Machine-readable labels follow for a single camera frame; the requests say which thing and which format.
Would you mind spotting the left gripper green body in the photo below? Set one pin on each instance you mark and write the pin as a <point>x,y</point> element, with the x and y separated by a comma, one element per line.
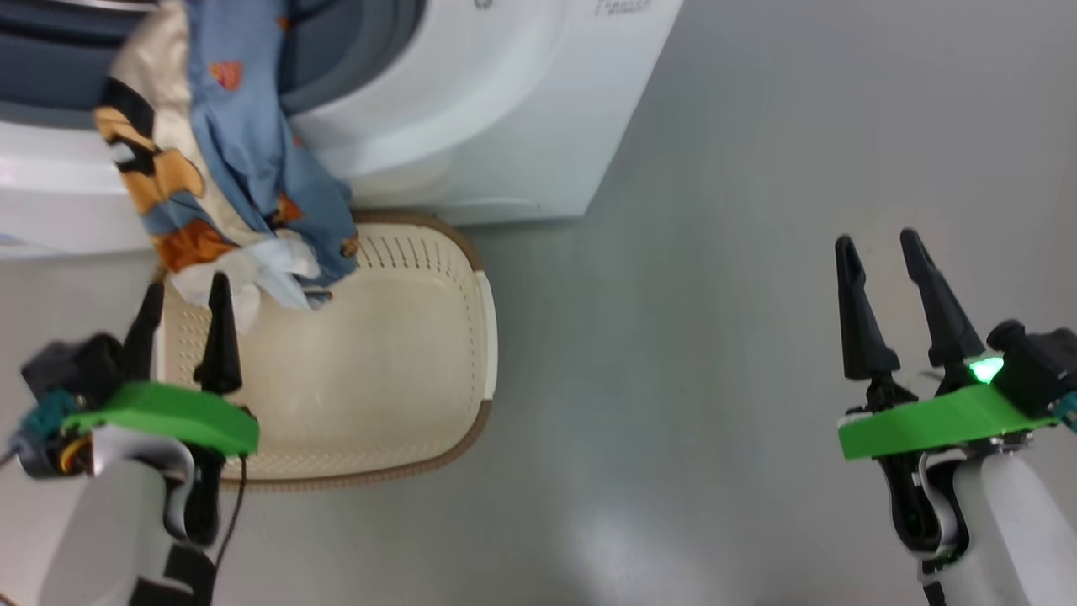
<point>168,412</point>

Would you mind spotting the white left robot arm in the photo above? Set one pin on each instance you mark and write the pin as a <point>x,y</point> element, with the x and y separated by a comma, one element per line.
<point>109,530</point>

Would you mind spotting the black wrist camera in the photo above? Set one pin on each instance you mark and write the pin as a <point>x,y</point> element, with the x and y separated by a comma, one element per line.
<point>80,366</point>
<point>1039,366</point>

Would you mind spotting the grey rubber door seal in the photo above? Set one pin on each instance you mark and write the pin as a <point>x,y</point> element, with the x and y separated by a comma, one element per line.
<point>353,50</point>

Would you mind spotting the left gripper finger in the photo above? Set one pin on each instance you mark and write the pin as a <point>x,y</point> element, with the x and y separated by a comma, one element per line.
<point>145,345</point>
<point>220,353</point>

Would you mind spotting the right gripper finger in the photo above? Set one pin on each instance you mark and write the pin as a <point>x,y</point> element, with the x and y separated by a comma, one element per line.
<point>860,328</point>
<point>947,328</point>

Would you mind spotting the cream garment with orange print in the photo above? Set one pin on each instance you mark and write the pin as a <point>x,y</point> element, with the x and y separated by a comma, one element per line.
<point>160,168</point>

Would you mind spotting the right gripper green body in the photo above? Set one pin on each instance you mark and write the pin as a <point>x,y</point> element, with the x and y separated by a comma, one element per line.
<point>925,425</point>

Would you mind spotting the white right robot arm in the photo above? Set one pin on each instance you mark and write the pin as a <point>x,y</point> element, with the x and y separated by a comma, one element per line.
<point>1010,522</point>

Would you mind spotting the cream basket with brown rim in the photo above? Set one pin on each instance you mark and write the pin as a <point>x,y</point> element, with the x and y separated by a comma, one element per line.
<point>379,362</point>

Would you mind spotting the teal right camera connector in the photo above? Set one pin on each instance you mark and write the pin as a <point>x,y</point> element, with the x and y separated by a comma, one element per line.
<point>1067,412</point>

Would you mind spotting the round white filter cover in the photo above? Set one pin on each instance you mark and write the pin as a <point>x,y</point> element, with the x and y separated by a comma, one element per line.
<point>496,210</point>

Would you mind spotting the teal camera connector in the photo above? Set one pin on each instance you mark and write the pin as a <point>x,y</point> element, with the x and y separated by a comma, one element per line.
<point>50,412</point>
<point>1067,412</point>

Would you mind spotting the teal left camera connector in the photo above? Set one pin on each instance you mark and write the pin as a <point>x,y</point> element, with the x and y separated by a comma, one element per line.
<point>50,412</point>

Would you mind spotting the white washing machine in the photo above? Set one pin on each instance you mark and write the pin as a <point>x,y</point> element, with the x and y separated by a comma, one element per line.
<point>505,126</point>

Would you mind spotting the black printed text label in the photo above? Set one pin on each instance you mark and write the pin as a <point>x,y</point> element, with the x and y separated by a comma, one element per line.
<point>623,7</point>

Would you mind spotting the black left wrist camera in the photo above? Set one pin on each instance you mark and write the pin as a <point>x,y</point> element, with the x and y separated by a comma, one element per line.
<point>80,366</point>

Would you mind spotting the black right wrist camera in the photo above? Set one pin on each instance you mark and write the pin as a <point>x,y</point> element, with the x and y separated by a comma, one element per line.
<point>1039,366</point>

